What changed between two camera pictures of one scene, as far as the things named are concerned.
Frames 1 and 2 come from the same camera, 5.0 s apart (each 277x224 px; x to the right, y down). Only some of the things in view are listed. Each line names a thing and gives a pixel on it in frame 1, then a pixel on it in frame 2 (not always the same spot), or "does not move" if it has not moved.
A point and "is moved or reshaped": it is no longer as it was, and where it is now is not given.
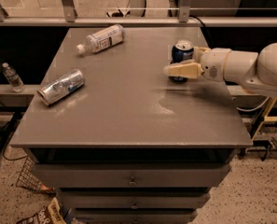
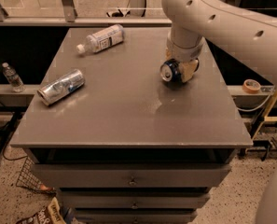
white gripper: x=213 y=63 to x=185 y=52
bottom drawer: x=134 y=217 does not move
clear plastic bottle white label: x=102 y=39 does not move
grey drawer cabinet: x=128 y=128 does not move
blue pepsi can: x=182 y=50 is moved or reshaped
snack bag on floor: x=49 y=213 does not move
